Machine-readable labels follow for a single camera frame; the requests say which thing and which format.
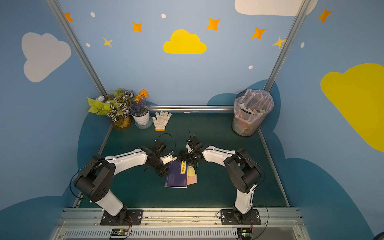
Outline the yellow sticky note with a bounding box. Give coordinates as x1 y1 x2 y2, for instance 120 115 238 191
188 167 196 177

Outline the trash bin with plastic bag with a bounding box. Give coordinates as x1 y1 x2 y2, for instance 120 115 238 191
232 89 274 137

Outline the green circuit board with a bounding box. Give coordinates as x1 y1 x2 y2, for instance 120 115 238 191
110 229 130 238
237 228 253 240

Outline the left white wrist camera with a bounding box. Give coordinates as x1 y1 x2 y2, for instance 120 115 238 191
160 153 177 165

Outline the white pot with flowers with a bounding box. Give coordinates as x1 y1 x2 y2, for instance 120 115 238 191
131 90 150 128

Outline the white work glove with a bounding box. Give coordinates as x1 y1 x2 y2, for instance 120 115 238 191
152 111 172 132

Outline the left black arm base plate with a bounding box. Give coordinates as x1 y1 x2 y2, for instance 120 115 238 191
100 208 144 226

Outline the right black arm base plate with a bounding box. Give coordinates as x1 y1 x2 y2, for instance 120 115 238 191
216 209 262 226

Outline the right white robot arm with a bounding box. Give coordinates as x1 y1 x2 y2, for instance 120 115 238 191
178 146 265 223

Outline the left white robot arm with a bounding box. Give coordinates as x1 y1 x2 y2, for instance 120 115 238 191
71 141 170 226

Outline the green leafy plant pot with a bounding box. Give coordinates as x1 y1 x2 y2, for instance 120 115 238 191
88 89 134 130

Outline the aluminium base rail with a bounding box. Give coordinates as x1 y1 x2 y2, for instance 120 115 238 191
50 207 310 240

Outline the right green circuit board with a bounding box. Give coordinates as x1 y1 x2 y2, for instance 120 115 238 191
237 228 253 240

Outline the left green circuit board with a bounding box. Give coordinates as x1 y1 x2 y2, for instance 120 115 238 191
110 229 130 238

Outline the pink sticky note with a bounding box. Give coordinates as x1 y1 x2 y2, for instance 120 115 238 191
187 175 197 186

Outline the dark blue book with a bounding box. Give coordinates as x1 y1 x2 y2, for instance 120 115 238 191
165 161 188 189

